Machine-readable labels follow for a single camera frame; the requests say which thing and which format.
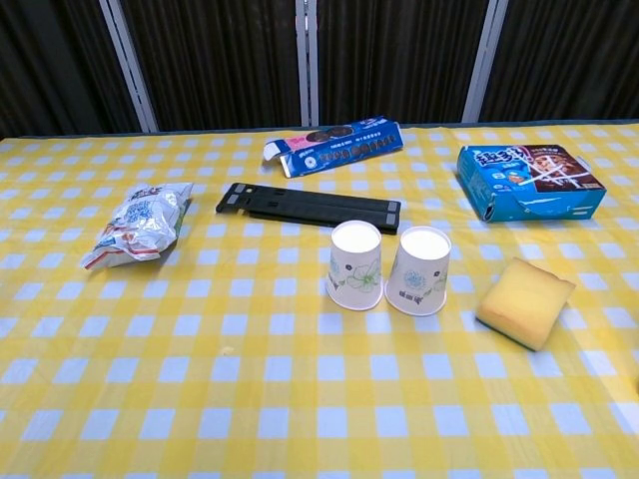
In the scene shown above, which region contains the white paper cup green flower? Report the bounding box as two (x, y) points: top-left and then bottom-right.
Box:
(324, 219), (385, 312)

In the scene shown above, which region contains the black folding stand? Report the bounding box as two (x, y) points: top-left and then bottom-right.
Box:
(215, 181), (402, 237)

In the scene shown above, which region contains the blue pink Oreo cookie box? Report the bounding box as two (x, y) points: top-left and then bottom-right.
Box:
(263, 115), (405, 180)

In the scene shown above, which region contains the white paper cup blue print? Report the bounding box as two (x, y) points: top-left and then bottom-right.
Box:
(383, 225), (453, 318)

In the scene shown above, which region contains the white crinkled snack bag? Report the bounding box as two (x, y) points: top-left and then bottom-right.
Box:
(80, 180), (196, 271)

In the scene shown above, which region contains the yellow sponge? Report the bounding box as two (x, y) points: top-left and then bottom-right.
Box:
(474, 255), (577, 352)

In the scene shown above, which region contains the blue brown biscuit stick box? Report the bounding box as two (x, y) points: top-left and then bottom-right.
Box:
(455, 141), (608, 225)

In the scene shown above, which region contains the white partition frame post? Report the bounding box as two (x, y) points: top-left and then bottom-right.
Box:
(460, 0), (510, 124)
(295, 0), (320, 128)
(97, 0), (161, 134)

